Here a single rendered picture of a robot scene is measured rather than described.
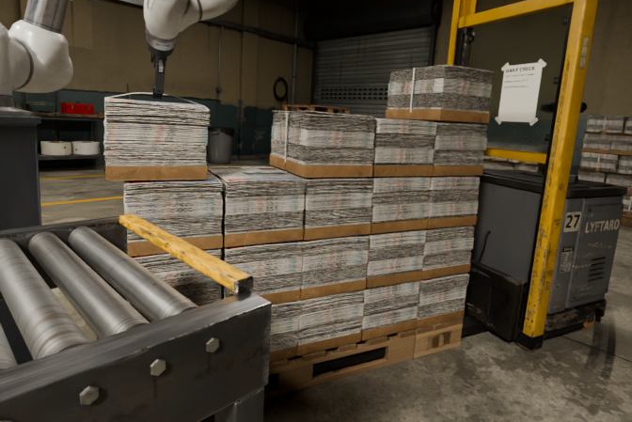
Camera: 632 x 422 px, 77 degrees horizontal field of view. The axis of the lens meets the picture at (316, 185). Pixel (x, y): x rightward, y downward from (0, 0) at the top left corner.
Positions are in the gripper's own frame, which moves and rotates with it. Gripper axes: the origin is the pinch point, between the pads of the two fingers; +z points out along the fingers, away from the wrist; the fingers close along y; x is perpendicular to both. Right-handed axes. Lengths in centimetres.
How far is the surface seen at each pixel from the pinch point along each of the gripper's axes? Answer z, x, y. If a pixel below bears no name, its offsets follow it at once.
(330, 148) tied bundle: -9, 57, 28
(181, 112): -14.7, 5.0, 20.5
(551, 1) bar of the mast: -44, 160, -30
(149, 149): -7.8, -3.7, 29.8
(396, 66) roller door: 449, 524, -375
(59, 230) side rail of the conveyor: -34, -22, 59
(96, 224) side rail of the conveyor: -32, -16, 57
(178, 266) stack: 9, 5, 62
